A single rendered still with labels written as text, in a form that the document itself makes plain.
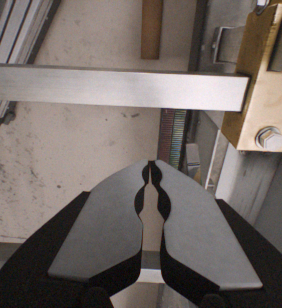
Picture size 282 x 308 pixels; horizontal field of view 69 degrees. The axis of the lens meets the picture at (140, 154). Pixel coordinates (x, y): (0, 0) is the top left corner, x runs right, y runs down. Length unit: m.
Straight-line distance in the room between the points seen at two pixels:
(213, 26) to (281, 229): 0.44
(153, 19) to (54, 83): 0.78
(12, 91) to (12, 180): 1.33
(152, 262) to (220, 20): 0.35
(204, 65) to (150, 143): 0.84
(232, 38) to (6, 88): 0.24
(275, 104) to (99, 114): 0.97
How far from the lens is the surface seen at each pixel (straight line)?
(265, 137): 0.21
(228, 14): 0.35
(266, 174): 0.57
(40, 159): 1.35
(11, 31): 0.94
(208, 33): 0.34
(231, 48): 0.29
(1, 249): 0.39
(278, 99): 0.21
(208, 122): 0.30
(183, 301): 0.54
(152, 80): 0.19
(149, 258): 0.33
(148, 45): 0.96
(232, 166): 0.52
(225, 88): 0.20
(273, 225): 0.60
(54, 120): 1.20
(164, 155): 0.38
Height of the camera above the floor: 1.03
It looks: 62 degrees down
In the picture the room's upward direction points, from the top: 175 degrees counter-clockwise
